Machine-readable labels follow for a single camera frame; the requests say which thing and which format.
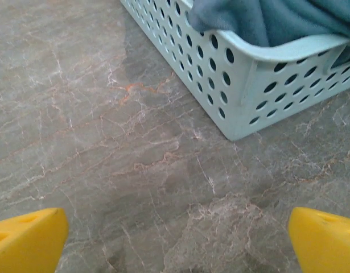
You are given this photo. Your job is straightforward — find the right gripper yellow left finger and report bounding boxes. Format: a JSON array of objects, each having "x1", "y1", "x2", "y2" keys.
[{"x1": 0, "y1": 207, "x2": 69, "y2": 273}]

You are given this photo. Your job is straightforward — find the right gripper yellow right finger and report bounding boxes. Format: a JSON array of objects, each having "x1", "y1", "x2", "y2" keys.
[{"x1": 288, "y1": 206, "x2": 350, "y2": 273}]

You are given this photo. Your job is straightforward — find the light blue perforated plastic basket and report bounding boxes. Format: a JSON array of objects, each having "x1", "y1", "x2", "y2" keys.
[{"x1": 120, "y1": 0, "x2": 350, "y2": 142}]

